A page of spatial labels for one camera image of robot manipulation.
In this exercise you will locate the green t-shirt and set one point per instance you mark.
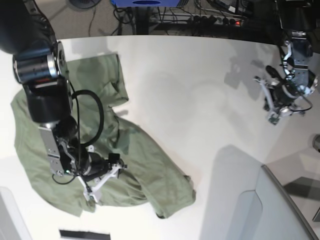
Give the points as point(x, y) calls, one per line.
point(151, 176)

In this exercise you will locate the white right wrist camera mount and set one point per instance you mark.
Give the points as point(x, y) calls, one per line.
point(93, 183)

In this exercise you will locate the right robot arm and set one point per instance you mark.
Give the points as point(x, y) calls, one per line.
point(39, 65)

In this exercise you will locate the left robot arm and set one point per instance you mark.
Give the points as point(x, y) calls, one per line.
point(297, 19)

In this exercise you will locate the black power strip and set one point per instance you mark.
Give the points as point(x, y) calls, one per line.
point(210, 20)

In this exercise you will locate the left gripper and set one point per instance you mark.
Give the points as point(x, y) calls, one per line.
point(285, 94)

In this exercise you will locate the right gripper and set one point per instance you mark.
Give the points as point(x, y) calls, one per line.
point(92, 163)

